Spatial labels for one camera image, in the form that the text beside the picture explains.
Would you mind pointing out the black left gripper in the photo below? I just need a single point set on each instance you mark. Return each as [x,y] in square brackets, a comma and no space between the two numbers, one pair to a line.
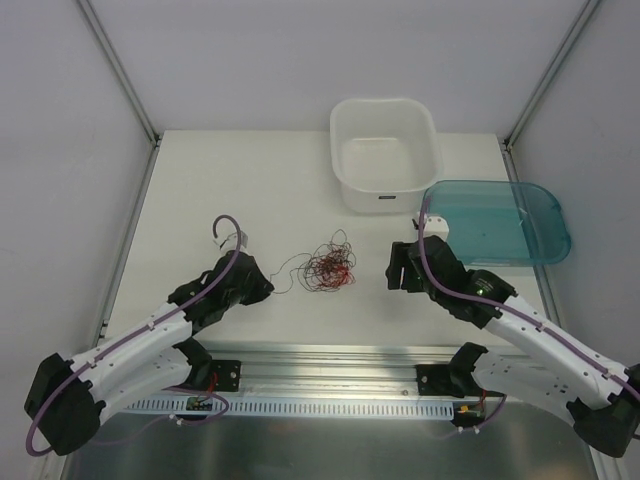
[250,279]

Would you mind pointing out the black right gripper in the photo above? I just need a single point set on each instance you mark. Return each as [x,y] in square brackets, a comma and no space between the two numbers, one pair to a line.
[406,270]

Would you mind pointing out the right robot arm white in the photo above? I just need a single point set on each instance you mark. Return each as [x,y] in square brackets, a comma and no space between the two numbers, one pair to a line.
[596,396]

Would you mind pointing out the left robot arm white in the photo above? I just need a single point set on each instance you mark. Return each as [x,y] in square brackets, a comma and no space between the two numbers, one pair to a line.
[70,399]

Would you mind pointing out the teal transparent plastic bin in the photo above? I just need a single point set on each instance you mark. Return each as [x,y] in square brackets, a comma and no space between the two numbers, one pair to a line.
[500,223]

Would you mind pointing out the white plastic tub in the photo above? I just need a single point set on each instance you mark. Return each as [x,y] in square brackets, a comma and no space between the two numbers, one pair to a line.
[385,154]

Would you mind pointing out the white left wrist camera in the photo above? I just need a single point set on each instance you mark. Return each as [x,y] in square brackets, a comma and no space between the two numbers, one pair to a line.
[229,243]

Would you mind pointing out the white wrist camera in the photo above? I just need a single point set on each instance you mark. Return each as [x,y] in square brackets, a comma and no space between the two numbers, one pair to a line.
[229,243]
[431,225]

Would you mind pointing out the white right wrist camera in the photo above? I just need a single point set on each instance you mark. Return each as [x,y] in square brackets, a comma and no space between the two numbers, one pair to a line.
[431,225]

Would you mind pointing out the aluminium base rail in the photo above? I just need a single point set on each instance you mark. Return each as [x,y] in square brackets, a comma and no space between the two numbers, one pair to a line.
[289,370]

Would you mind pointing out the white slotted cable duct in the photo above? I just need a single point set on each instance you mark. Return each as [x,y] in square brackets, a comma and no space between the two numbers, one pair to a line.
[403,409]

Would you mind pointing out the aluminium frame post right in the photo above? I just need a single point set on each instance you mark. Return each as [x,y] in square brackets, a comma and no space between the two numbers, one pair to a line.
[559,58]

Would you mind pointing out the aluminium frame post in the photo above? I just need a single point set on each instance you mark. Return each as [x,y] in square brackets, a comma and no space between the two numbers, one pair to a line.
[106,46]
[559,58]

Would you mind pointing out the aluminium frame post left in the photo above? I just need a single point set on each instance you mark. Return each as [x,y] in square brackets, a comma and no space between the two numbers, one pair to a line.
[106,46]

